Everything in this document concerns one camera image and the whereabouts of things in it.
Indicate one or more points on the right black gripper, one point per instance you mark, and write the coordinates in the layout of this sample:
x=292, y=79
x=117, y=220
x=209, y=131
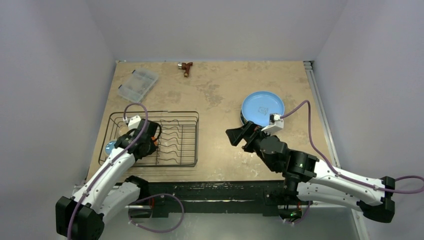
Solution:
x=249, y=134

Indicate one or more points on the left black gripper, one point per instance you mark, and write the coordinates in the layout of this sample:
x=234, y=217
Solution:
x=152, y=148

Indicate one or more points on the orange mug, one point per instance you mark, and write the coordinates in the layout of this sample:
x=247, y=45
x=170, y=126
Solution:
x=153, y=142

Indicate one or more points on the light blue plate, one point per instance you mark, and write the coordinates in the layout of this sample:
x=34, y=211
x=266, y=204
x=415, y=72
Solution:
x=258, y=106

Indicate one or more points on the blue butterfly mug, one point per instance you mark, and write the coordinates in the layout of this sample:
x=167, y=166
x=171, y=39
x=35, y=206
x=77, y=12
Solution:
x=109, y=147

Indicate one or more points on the white bowl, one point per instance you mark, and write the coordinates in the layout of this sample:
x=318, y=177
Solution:
x=122, y=130

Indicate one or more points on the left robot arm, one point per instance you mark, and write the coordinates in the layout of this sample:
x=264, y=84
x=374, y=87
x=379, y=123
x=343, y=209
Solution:
x=84, y=215

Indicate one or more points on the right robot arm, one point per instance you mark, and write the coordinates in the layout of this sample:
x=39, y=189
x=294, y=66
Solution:
x=309, y=178

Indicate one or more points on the yellow patterned plate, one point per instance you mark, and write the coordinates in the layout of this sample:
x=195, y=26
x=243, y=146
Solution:
x=243, y=119

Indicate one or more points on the clear plastic organizer box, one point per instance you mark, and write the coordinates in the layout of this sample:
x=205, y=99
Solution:
x=138, y=85

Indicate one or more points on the brown metal fitting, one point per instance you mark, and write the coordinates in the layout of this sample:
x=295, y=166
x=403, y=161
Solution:
x=186, y=66

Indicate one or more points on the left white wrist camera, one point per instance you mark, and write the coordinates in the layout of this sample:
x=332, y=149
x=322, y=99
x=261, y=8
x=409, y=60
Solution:
x=133, y=123

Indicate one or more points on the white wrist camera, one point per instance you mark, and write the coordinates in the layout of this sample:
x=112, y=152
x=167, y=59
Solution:
x=133, y=123
x=276, y=123

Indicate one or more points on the black wire dish rack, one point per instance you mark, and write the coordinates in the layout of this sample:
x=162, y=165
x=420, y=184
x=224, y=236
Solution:
x=177, y=145

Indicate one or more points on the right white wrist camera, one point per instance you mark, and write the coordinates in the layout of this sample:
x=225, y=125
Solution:
x=276, y=123

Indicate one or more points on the black base mount frame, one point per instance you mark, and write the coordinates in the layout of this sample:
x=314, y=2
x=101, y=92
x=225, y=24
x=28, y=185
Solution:
x=268, y=198

